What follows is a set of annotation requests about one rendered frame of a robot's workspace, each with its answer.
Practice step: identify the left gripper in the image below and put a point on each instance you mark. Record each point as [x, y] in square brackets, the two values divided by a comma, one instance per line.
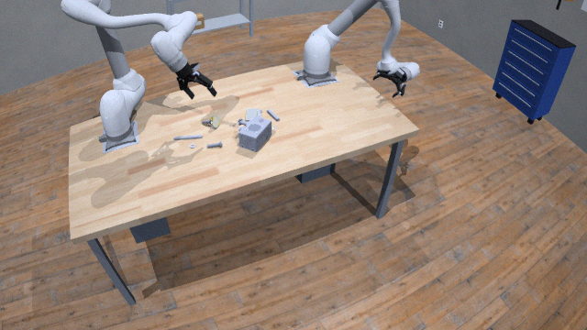
[395, 79]

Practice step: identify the grey camshaft with gear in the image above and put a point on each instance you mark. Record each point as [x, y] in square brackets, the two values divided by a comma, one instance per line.
[214, 121]

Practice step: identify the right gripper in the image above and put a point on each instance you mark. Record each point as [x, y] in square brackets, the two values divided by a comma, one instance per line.
[187, 72]

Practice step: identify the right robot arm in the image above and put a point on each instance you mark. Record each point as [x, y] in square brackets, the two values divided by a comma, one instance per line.
[115, 109]

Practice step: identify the grey hex bolt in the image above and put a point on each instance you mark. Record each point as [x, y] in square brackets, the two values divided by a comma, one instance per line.
[215, 145]

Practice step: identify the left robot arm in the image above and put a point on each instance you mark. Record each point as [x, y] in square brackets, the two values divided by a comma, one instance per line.
[317, 48]

